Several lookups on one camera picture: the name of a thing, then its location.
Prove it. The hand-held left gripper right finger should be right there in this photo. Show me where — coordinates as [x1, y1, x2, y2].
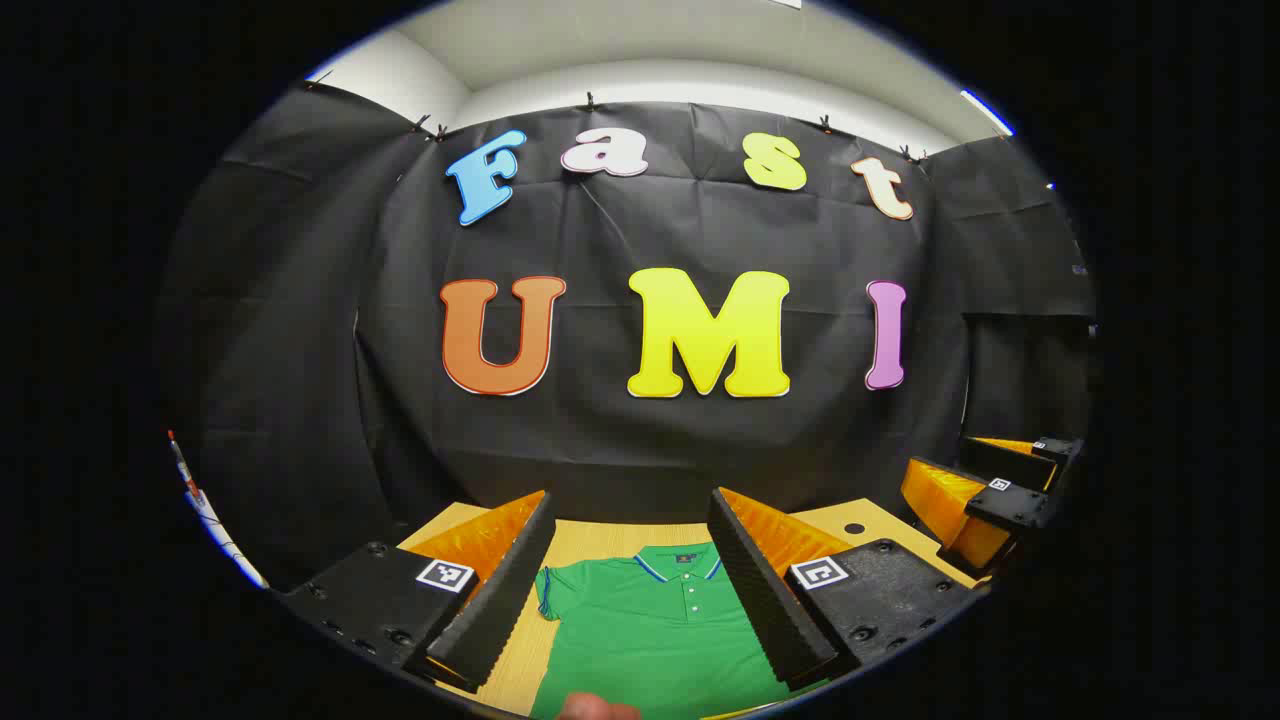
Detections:
[706, 487, 991, 693]

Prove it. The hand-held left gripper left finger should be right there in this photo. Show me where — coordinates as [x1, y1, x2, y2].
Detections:
[280, 489, 558, 693]

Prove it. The green T-shirt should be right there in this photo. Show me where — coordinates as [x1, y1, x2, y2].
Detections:
[528, 543, 831, 720]

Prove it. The black backdrop cloth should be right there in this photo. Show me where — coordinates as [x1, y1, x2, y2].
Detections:
[155, 80, 1101, 591]

